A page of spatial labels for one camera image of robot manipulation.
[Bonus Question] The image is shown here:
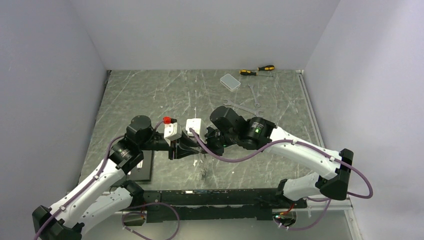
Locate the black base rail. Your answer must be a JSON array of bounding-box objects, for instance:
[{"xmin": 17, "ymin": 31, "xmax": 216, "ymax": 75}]
[{"xmin": 126, "ymin": 188, "xmax": 307, "ymax": 223}]

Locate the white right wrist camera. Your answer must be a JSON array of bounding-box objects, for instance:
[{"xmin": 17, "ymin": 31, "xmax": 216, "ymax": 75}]
[{"xmin": 185, "ymin": 118, "xmax": 207, "ymax": 138}]

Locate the yellow black screwdriver upper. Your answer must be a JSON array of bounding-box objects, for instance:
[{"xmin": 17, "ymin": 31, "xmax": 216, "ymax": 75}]
[{"xmin": 253, "ymin": 65, "xmax": 275, "ymax": 72}]

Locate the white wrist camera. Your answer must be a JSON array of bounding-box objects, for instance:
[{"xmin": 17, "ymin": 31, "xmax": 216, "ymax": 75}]
[
  {"xmin": 185, "ymin": 118, "xmax": 207, "ymax": 138},
  {"xmin": 163, "ymin": 116, "xmax": 183, "ymax": 146}
]

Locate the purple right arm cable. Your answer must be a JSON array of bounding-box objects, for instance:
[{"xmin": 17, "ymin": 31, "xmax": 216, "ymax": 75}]
[{"xmin": 188, "ymin": 128, "xmax": 374, "ymax": 232}]

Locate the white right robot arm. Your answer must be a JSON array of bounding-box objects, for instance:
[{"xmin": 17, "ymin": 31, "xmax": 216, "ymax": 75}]
[{"xmin": 200, "ymin": 106, "xmax": 354, "ymax": 208}]

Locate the large silver wrench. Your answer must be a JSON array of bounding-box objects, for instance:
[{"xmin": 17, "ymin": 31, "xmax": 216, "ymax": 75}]
[{"xmin": 223, "ymin": 99, "xmax": 264, "ymax": 118}]

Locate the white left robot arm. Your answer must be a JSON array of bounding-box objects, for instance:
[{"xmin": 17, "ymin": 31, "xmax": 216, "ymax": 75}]
[{"xmin": 32, "ymin": 115, "xmax": 199, "ymax": 240}]

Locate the black flat box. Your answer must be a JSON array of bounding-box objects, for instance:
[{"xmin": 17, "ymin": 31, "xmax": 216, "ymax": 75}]
[{"xmin": 126, "ymin": 150, "xmax": 155, "ymax": 182}]

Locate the small silver wrench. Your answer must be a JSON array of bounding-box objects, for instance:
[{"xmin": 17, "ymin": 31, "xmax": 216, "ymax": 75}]
[{"xmin": 247, "ymin": 83, "xmax": 261, "ymax": 108}]

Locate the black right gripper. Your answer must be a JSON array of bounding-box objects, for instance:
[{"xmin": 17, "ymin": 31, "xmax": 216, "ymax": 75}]
[{"xmin": 196, "ymin": 125, "xmax": 238, "ymax": 157}]

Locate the yellow black screwdriver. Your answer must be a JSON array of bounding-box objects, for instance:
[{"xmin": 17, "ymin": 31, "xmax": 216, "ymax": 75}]
[
  {"xmin": 253, "ymin": 65, "xmax": 275, "ymax": 72},
  {"xmin": 239, "ymin": 69, "xmax": 272, "ymax": 77}
]

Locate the yellow black screwdriver lower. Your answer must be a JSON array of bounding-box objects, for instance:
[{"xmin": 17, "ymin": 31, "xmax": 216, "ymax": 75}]
[{"xmin": 239, "ymin": 69, "xmax": 272, "ymax": 77}]

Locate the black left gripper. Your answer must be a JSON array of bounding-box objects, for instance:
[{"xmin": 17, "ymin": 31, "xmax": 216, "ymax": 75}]
[{"xmin": 139, "ymin": 130, "xmax": 199, "ymax": 160}]

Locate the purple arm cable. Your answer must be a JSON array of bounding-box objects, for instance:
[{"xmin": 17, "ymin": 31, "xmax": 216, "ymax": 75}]
[
  {"xmin": 188, "ymin": 128, "xmax": 374, "ymax": 232},
  {"xmin": 33, "ymin": 119, "xmax": 170, "ymax": 240}
]

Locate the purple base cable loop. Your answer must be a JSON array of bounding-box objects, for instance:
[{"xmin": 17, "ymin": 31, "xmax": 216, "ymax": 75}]
[{"xmin": 121, "ymin": 202, "xmax": 180, "ymax": 240}]

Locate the clear plastic box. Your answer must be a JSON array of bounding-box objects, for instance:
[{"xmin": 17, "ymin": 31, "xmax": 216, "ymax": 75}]
[{"xmin": 220, "ymin": 73, "xmax": 241, "ymax": 92}]

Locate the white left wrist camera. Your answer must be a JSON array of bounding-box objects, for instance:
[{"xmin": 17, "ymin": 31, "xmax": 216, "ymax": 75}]
[{"xmin": 163, "ymin": 116, "xmax": 183, "ymax": 146}]

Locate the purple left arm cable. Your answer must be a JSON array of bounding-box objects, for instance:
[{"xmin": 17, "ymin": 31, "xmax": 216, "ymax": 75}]
[{"xmin": 33, "ymin": 119, "xmax": 170, "ymax": 240}]

